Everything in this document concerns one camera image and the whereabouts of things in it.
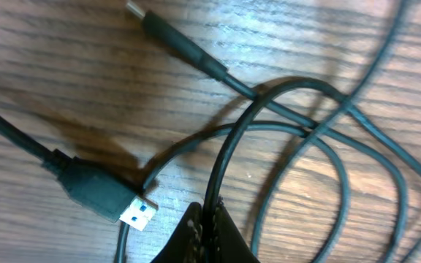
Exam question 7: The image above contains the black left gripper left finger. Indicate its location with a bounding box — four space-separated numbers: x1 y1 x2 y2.
151 202 202 263

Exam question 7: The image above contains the black cable silver plug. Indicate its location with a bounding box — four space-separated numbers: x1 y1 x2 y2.
126 1 421 262

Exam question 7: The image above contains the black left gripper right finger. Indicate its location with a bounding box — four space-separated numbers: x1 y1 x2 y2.
210 199 259 263

